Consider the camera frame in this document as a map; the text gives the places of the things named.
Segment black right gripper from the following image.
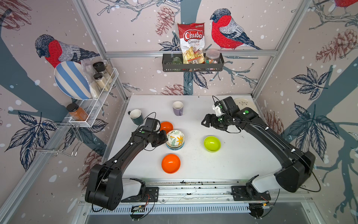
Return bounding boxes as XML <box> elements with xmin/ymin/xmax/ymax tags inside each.
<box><xmin>200</xmin><ymin>114</ymin><xmax>231</xmax><ymax>130</ymax></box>

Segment yellow flower ceramic bowl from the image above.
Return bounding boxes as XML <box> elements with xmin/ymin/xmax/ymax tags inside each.
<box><xmin>167</xmin><ymin>130</ymin><xmax>185</xmax><ymax>147</ymax></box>

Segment blue yellow patterned bowl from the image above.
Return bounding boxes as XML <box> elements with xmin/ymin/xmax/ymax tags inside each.
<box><xmin>166</xmin><ymin>143</ymin><xmax>185</xmax><ymax>151</ymax></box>

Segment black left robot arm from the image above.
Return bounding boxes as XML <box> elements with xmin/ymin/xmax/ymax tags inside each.
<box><xmin>85</xmin><ymin>118</ymin><xmax>167</xmax><ymax>211</ymax></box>

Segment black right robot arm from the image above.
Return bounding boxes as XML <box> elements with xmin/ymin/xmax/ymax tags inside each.
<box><xmin>201</xmin><ymin>97</ymin><xmax>316</xmax><ymax>198</ymax></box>

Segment orange plastic bowl rear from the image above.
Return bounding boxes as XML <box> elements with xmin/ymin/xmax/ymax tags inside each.
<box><xmin>160</xmin><ymin>121</ymin><xmax>174</xmax><ymax>134</ymax></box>

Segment orange plastic bowl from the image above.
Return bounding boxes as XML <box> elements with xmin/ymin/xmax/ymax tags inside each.
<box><xmin>160</xmin><ymin>121</ymin><xmax>174</xmax><ymax>134</ymax></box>
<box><xmin>161</xmin><ymin>154</ymin><xmax>181</xmax><ymax>174</ymax></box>

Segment lime green plastic bowl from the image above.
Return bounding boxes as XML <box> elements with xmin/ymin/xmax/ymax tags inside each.
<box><xmin>204</xmin><ymin>136</ymin><xmax>221</xmax><ymax>153</ymax></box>

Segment dark green faceted cup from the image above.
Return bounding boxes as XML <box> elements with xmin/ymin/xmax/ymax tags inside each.
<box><xmin>128</xmin><ymin>109</ymin><xmax>144</xmax><ymax>126</ymax></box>

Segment blue white ceramic plate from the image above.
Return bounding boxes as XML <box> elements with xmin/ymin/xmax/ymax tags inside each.
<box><xmin>234</xmin><ymin>98</ymin><xmax>258</xmax><ymax>113</ymax></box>

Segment orange plastic bowl front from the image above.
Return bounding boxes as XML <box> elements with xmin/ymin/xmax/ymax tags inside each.
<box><xmin>161</xmin><ymin>154</ymin><xmax>181</xmax><ymax>174</ymax></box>

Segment purple ceramic mug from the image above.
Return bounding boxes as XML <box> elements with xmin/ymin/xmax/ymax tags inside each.
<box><xmin>172</xmin><ymin>101</ymin><xmax>184</xmax><ymax>116</ymax></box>

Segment clear candy jar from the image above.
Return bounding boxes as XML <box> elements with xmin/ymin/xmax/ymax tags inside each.
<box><xmin>205</xmin><ymin>49</ymin><xmax>220</xmax><ymax>64</ymax></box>

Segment green item in basket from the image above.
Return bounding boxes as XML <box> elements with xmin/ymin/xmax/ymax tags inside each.
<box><xmin>171</xmin><ymin>57</ymin><xmax>183</xmax><ymax>64</ymax></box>

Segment black lid spice jar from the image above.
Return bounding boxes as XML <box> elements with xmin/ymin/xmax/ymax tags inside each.
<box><xmin>93</xmin><ymin>73</ymin><xmax>110</xmax><ymax>91</ymax></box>
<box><xmin>92</xmin><ymin>61</ymin><xmax>113</xmax><ymax>84</ymax></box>

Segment orange spice jar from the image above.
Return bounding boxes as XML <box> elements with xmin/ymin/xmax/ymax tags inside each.
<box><xmin>66</xmin><ymin>103</ymin><xmax>88</xmax><ymax>121</ymax></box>

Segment Chuba cassava chips bag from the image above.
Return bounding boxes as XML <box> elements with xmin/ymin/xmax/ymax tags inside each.
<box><xmin>178</xmin><ymin>23</ymin><xmax>205</xmax><ymax>64</ymax></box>

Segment blue white striped plate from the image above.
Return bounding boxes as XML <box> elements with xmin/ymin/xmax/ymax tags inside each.
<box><xmin>54</xmin><ymin>61</ymin><xmax>91</xmax><ymax>100</ymax></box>

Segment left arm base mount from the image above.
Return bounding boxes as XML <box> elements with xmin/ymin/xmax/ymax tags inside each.
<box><xmin>121</xmin><ymin>178</ymin><xmax>159</xmax><ymax>203</ymax></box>

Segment clear wire wall rack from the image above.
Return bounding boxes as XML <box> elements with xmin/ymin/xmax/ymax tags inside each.
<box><xmin>69</xmin><ymin>57</ymin><xmax>119</xmax><ymax>127</ymax></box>

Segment black wall basket shelf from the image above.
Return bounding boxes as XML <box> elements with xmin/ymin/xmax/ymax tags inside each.
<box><xmin>162</xmin><ymin>53</ymin><xmax>225</xmax><ymax>72</ymax></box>

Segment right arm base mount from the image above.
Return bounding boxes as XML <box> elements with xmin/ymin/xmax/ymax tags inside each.
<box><xmin>231</xmin><ymin>175</ymin><xmax>271</xmax><ymax>202</ymax></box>

